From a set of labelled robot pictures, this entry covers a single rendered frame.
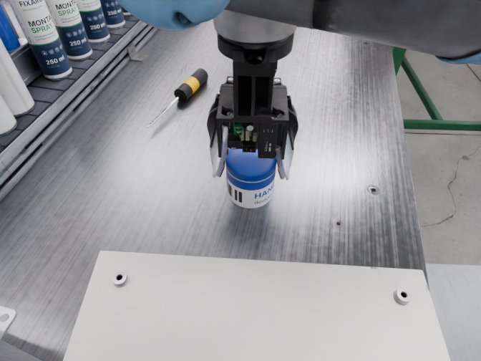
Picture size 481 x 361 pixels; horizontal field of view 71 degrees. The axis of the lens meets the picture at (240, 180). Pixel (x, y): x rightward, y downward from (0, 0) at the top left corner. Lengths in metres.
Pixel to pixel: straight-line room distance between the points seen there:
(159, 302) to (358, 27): 0.23
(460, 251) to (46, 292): 1.51
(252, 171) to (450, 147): 1.78
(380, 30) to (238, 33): 0.15
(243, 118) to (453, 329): 0.33
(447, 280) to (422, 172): 1.45
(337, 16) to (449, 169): 1.85
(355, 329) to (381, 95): 0.55
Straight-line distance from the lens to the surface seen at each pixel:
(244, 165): 0.45
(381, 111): 0.71
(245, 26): 0.30
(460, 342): 0.47
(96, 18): 0.82
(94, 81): 0.75
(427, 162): 1.99
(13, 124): 0.64
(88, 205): 0.54
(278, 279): 0.29
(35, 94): 0.71
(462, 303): 0.49
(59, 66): 0.72
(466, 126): 1.99
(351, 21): 0.18
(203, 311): 0.28
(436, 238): 1.67
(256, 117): 0.32
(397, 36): 0.18
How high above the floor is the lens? 1.21
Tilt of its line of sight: 47 degrees down
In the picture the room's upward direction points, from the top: straight up
